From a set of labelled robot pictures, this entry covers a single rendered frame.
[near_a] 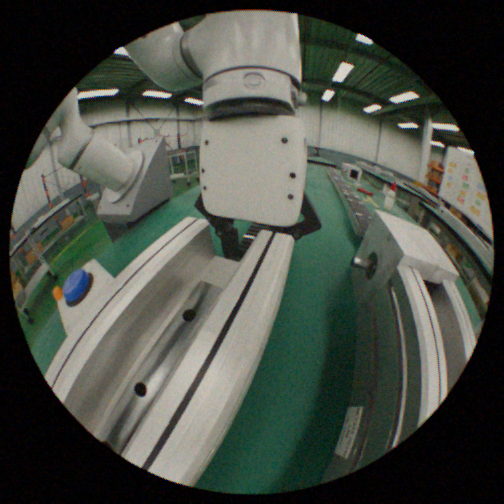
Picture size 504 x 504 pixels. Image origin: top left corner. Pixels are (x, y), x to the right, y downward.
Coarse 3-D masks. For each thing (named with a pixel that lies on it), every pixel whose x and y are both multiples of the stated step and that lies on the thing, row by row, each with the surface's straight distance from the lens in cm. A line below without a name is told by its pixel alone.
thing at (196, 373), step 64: (192, 256) 13; (256, 256) 9; (128, 320) 10; (192, 320) 10; (256, 320) 7; (64, 384) 12; (128, 384) 11; (192, 384) 6; (128, 448) 9; (192, 448) 7
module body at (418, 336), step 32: (384, 288) 15; (416, 288) 14; (448, 288) 19; (384, 320) 14; (416, 320) 12; (448, 320) 18; (384, 352) 14; (416, 352) 11; (448, 352) 18; (352, 384) 17; (384, 384) 13; (416, 384) 11; (448, 384) 18; (352, 416) 16; (384, 416) 13; (416, 416) 11; (352, 448) 15; (384, 448) 13
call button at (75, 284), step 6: (78, 270) 20; (84, 270) 20; (72, 276) 20; (78, 276) 19; (84, 276) 19; (66, 282) 21; (72, 282) 19; (78, 282) 18; (84, 282) 18; (66, 288) 20; (72, 288) 19; (78, 288) 18; (84, 288) 18; (66, 294) 19; (72, 294) 18; (78, 294) 18; (72, 300) 19
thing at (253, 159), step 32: (224, 128) 14; (256, 128) 13; (288, 128) 12; (224, 160) 14; (256, 160) 13; (288, 160) 12; (224, 192) 15; (256, 192) 13; (288, 192) 13; (288, 224) 14
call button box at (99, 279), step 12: (96, 264) 22; (96, 276) 19; (108, 276) 18; (96, 288) 18; (60, 300) 23; (84, 300) 18; (60, 312) 21; (72, 312) 19; (84, 312) 17; (72, 324) 18
